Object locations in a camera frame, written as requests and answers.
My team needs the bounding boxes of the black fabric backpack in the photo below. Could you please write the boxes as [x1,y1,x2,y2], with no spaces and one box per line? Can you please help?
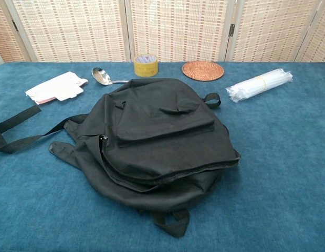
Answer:
[0,78,242,238]

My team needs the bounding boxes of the yellow tape roll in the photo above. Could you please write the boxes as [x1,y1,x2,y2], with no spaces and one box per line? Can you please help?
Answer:
[133,54,159,77]

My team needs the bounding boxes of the round woven rattan coaster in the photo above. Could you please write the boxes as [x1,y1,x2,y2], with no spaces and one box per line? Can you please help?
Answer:
[182,60,225,82]

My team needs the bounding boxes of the stainless steel ladle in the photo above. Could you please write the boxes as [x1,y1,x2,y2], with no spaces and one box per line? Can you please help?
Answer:
[91,67,130,86]

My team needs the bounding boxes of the bundle of clear wrapped straws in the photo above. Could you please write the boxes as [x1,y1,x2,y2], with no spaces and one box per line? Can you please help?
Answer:
[226,68,294,103]

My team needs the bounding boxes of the flattened white pink carton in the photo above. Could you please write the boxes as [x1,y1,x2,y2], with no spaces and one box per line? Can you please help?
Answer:
[25,71,89,106]

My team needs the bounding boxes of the woven folding screen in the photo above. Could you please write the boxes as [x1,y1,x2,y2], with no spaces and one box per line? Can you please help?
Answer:
[0,0,325,64]

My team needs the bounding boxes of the blue table cloth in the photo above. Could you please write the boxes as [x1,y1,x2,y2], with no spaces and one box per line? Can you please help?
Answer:
[0,61,325,252]

